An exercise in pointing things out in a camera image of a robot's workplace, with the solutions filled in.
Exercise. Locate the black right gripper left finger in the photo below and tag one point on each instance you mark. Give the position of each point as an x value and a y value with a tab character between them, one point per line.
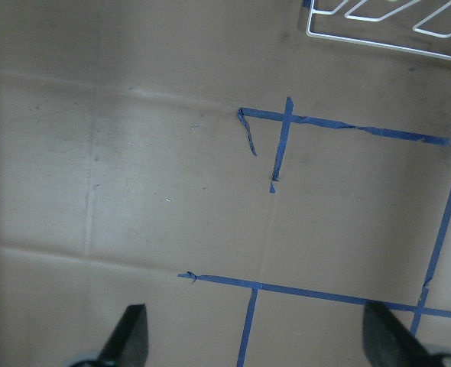
128	344

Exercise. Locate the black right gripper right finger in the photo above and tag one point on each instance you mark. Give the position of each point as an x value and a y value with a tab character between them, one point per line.
387	342

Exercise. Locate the white wire cup rack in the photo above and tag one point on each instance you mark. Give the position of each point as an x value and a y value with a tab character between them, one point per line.
422	28

